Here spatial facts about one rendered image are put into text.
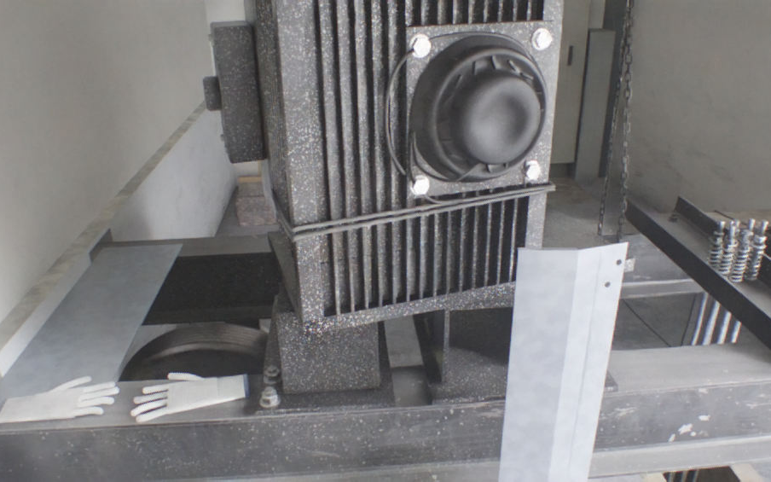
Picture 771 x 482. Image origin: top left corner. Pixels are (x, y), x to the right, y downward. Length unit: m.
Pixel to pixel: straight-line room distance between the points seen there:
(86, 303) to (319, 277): 0.90
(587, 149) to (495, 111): 3.64
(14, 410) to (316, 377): 0.63
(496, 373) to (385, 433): 0.28
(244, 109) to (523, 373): 0.74
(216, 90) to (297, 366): 0.58
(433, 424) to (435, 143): 0.68
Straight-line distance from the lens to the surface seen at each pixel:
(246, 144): 1.29
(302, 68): 0.97
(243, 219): 3.89
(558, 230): 1.51
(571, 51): 4.42
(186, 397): 1.37
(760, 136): 3.43
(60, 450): 1.57
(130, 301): 1.80
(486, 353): 1.44
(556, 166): 4.70
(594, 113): 4.58
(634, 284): 2.35
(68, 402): 1.46
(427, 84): 1.03
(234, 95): 1.26
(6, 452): 1.62
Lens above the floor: 1.49
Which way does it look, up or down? 25 degrees down
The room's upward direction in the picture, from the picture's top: 1 degrees counter-clockwise
